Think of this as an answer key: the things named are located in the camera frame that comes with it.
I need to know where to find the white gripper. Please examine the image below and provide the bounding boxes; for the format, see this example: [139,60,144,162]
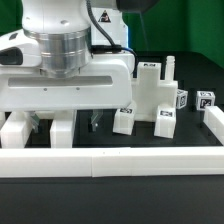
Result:
[0,28,136,134]

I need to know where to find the white front fence rail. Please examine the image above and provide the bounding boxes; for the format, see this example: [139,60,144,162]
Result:
[0,146,224,178]

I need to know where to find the white chair back frame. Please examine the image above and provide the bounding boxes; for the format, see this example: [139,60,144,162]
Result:
[0,111,77,149]

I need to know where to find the tagged white cube nut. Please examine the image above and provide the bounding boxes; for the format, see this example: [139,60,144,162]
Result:
[176,89,188,109]

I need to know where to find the white right fence piece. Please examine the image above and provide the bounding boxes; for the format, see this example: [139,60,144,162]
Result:
[203,106,224,146]

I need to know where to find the white chair seat part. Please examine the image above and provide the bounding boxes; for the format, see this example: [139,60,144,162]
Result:
[132,56,178,122]

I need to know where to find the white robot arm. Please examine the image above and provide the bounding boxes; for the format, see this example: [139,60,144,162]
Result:
[0,0,159,113]

